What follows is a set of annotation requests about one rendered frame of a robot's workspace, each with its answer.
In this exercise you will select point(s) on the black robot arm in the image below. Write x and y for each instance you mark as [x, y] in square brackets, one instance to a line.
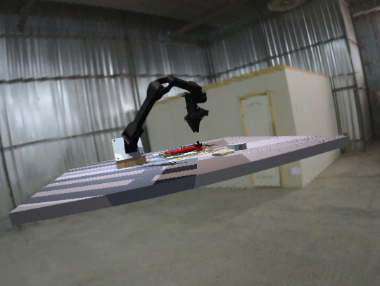
[155, 92]

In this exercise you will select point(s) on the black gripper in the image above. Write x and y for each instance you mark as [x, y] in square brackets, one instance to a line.
[193, 117]

